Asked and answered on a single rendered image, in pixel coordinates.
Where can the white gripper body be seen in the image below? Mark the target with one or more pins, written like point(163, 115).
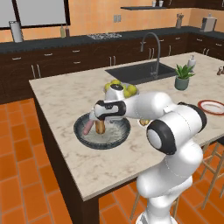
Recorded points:
point(93, 113)

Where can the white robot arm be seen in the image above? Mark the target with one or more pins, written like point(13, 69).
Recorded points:
point(175, 128)

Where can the brown bun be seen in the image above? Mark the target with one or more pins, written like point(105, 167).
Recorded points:
point(100, 127)

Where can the pink sausage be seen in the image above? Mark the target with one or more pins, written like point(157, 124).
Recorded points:
point(87, 128)

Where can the dark grey bowl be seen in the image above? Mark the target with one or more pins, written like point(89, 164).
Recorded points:
point(110, 140)

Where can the pale fruit bowl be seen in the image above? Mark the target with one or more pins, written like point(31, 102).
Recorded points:
point(136, 92)

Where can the golden bun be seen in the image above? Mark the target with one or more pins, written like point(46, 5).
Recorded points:
point(144, 122)

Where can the yellow lemon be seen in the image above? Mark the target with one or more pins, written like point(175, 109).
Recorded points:
point(107, 86)
point(132, 89)
point(126, 94)
point(116, 82)

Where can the long dark cupboard run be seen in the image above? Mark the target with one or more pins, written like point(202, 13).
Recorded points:
point(58, 67)

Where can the dark sink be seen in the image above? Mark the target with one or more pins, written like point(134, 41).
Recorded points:
point(137, 73)

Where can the dark wooden kitchen island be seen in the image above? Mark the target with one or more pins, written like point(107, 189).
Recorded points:
point(67, 175)

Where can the steel hob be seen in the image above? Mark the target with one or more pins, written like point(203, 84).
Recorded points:
point(104, 36)

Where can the dark bottle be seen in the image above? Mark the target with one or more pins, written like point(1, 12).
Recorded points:
point(67, 31)

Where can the pale bottle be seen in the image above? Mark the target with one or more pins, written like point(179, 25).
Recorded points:
point(62, 31)

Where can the grey curved tap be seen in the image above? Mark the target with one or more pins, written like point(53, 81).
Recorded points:
point(157, 49)

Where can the green plant in grey pot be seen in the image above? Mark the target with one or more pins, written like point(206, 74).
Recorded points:
point(182, 78)

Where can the wooden stool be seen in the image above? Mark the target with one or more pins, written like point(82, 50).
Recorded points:
point(135, 204)
point(214, 172)

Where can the white soap dispenser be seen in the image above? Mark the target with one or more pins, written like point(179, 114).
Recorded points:
point(191, 62)

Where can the white paper towel roll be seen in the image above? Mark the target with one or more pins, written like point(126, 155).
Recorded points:
point(16, 31)

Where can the black-framed window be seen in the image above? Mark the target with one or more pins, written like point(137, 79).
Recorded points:
point(40, 11)

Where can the grey utensil pot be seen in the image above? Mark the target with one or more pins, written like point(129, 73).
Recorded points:
point(179, 22)

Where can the white cup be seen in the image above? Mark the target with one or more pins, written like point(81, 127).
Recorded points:
point(161, 3)
point(154, 3)

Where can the brown shaker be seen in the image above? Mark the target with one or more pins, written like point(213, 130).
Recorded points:
point(219, 71)

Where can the short dark cupboard run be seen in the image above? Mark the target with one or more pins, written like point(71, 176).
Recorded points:
point(208, 46)

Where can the grey coffee machine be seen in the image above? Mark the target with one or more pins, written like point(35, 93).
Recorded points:
point(208, 24)

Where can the grey wall socket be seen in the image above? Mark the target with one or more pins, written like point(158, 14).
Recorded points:
point(117, 18)

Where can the dark wall shelf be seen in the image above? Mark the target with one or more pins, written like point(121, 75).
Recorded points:
point(145, 8)

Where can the dark wall cupboards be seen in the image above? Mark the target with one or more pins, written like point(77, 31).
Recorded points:
point(198, 3)

